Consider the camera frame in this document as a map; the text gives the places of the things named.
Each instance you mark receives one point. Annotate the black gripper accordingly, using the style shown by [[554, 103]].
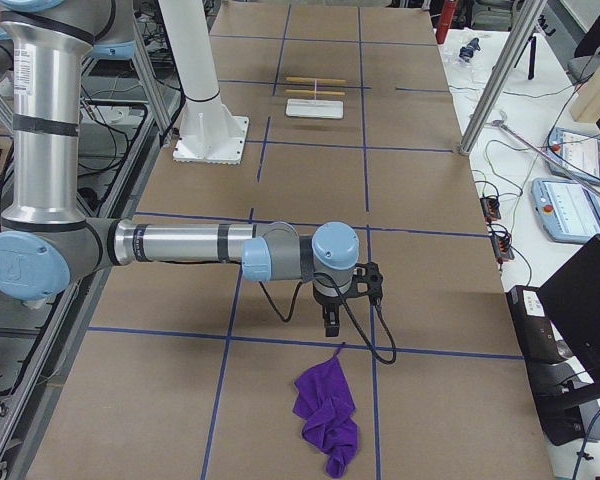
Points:
[[326, 303]]

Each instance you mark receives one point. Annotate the purple towel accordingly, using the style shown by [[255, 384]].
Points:
[[324, 401]]

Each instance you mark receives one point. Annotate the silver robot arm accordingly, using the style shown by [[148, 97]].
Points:
[[47, 243]]

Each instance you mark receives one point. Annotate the white towel rack with dowels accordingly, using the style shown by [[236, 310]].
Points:
[[315, 98]]

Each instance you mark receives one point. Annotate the near orange connector block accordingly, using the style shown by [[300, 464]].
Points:
[[501, 245]]

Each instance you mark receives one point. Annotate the orange connector block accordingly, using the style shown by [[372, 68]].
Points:
[[491, 208], [501, 245]]

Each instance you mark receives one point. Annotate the far orange connector block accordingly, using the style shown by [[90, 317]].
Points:
[[491, 208]]

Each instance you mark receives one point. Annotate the black monitor on stand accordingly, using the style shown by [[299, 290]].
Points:
[[558, 330]]

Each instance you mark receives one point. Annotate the near teach pendant tablet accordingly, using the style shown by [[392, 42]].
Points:
[[568, 212]]

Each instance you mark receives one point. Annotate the teach pendant tablet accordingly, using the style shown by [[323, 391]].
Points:
[[576, 152], [568, 212]]

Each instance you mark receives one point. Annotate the folded blue umbrella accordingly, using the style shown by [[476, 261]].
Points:
[[468, 51]]

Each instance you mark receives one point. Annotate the far teach pendant tablet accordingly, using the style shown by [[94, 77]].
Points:
[[576, 152]]

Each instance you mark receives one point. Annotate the red cylinder bottle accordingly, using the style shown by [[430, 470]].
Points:
[[445, 20]]

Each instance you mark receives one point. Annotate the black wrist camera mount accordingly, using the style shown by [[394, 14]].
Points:
[[367, 281]]

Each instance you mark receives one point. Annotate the white camera pillar with base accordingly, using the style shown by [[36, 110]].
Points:
[[208, 132]]

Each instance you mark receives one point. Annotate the aluminium frame post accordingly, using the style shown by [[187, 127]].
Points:
[[513, 47]]

